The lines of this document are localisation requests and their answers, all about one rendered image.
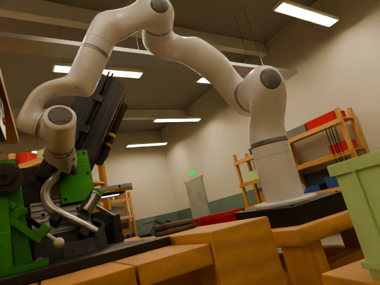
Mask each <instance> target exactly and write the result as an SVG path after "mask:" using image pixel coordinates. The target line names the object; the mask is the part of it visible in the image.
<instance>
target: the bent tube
mask: <svg viewBox="0 0 380 285"><path fill-rule="evenodd" d="M61 173H62V171H61V170H59V169H56V170H55V171H54V172H53V173H52V174H51V175H50V176H49V177H48V178H47V180H46V181H45V182H44V184H43V186H42V188H41V193H40V198H41V202H42V205H43V207H44V208H45V209H46V210H47V211H48V212H49V213H50V214H53V213H55V214H57V215H59V216H60V217H61V219H62V220H64V221H66V222H68V223H70V224H72V225H74V226H76V227H78V228H81V227H83V228H85V229H87V230H89V231H90V233H91V234H93V235H95V234H96V232H97V231H98V229H99V226H97V225H95V224H92V223H90V222H88V221H86V220H84V219H82V218H80V217H78V216H77V215H74V214H72V213H70V212H68V211H66V210H64V209H62V208H60V207H58V206H56V205H55V204H54V203H53V202H52V200H51V197H50V192H51V189H52V187H53V185H54V184H55V183H56V182H57V181H58V180H59V179H60V178H61Z"/></svg>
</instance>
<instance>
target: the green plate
mask: <svg viewBox="0 0 380 285"><path fill-rule="evenodd" d="M75 152H76V155H77V166H76V167H75V169H76V171H77V174H76V175H71V174H70V175H68V176H67V177H66V178H64V179H63V180H62V179H61V178H60V179H59V180H58V181H59V190H60V195H61V203H62V205H68V204H74V203H78V202H84V200H85V199H86V197H87V195H88V194H89V192H90V191H91V190H92V188H93V187H94V184H93V178H92V172H91V169H90V163H89V157H88V152H87V149H85V150H76V151H75Z"/></svg>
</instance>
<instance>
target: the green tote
mask: <svg viewBox="0 0 380 285"><path fill-rule="evenodd" d="M327 170H328V172H329V175H330V177H334V176H336V178H337V181H338V184H339V186H340V190H341V192H342V195H343V198H344V201H345V203H346V206H347V209H348V212H349V215H350V217H351V221H352V223H353V226H354V229H355V232H356V235H357V238H358V240H359V243H360V246H361V249H362V252H363V254H364V257H365V260H363V261H360V264H361V267H362V268H365V269H369V271H370V275H371V277H372V279H376V280H380V150H376V151H374V152H371V153H367V154H364V155H361V156H358V157H355V158H351V159H348V160H346V161H343V162H339V163H336V164H333V165H330V166H327Z"/></svg>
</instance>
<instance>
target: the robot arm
mask: <svg viewBox="0 0 380 285"><path fill-rule="evenodd" d="M173 24H174V9H173V6H172V4H171V3H170V1H169V0H137V1H136V2H135V3H133V4H131V5H130V6H127V7H125V8H121V9H117V10H108V11H103V12H100V13H99V14H98V15H96V16H95V17H94V19H93V20H92V22H91V24H90V26H89V28H88V30H87V32H86V35H85V37H84V39H83V41H82V43H81V45H80V48H79V50H78V52H77V55H76V57H75V59H74V61H73V64H72V66H71V68H70V70H69V72H68V74H67V75H66V76H64V77H61V78H58V79H54V80H50V81H47V82H45V83H43V84H41V85H39V86H38V87H37V88H35V89H34V90H33V91H32V92H31V93H30V95H29V96H28V97H27V99H26V100H25V103H24V105H23V107H22V108H21V110H20V112H19V115H18V117H17V120H16V126H17V128H18V129H19V130H20V131H22V132H24V133H27V134H29V135H32V136H36V137H38V138H40V139H42V140H44V142H45V147H44V153H43V155H42V156H43V157H44V160H45V161H46V162H47V163H49V166H50V167H51V173H53V172H54V171H55V170H56V169H59V170H61V171H62V173H61V179H62V180H63V179H64V178H66V177H67V176H68V175H70V174H71V175H76V174H77V171H76V169H75V167H76V166H77V155H76V152H75V150H76V149H75V134H76V119H77V117H76V114H75V112H74V111H73V110H72V109H71V108H69V107H67V106H63V105H55V106H51V107H49V108H48V109H46V110H45V111H43V108H44V107H45V105H46V104H47V103H48V102H49V101H51V100H52V99H54V98H57V97H61V96H77V97H89V96H91V95H92V94H93V93H94V91H95V89H96V87H97V85H98V82H99V80H100V78H101V76H102V73H103V71H104V69H105V67H106V65H107V62H108V60H109V58H110V55H111V53H112V50H113V48H114V46H115V44H116V43H118V42H120V41H123V40H125V39H126V38H128V37H129V36H131V35H133V34H134V33H136V32H138V31H140V30H142V41H143V44H144V46H145V47H146V49H147V50H148V51H149V52H150V53H152V54H153V55H155V56H156V57H158V58H161V59H165V60H170V61H176V62H179V63H181V64H183V65H185V66H187V67H189V68H190V69H192V70H193V71H194V72H196V73H198V74H199V75H201V76H202V77H203V78H204V79H206V80H207V81H208V82H209V83H210V84H211V85H212V86H213V87H214V88H215V89H216V90H217V92H218V93H219V94H220V95H221V96H222V98H223V99H224V100H225V101H226V102H227V103H228V104H229V106H230V107H231V108H232V109H234V110H235V111H236V112H237V113H238V114H240V115H243V116H249V117H250V120H249V128H248V138H249V143H250V146H251V150H252V154H253V158H254V162H255V165H256V169H257V173H258V177H259V180H260V184H261V188H262V192H263V194H264V199H265V202H263V203H260V204H257V205H255V208H256V210H262V209H272V208H278V207H282V206H287V205H293V204H297V203H301V202H304V201H308V200H312V199H314V198H316V197H318V194H317V193H304V192H305V186H304V185H303V184H302V183H301V180H300V177H299V173H298V170H297V167H296V163H295V159H294V157H293V153H292V150H291V146H290V142H289V140H288V136H287V132H286V129H285V126H284V117H285V112H286V103H287V89H286V84H285V81H284V78H283V76H282V75H281V73H280V72H279V71H278V70H277V69H276V68H274V67H272V66H259V67H256V68H255V69H253V70H252V71H251V72H250V73H249V74H248V75H247V76H246V77H245V78H244V79H243V78H242V77H241V76H240V75H239V74H238V73H237V72H236V71H235V70H234V68H233V67H232V65H231V63H230V61H229V60H228V59H227V58H226V57H225V56H224V55H223V54H222V53H221V52H220V51H219V50H218V49H216V48H215V47H213V46H212V45H211V44H209V43H208V42H206V41H204V40H203V39H201V38H198V37H182V36H178V35H177V34H175V33H174V32H173V31H172V28H173Z"/></svg>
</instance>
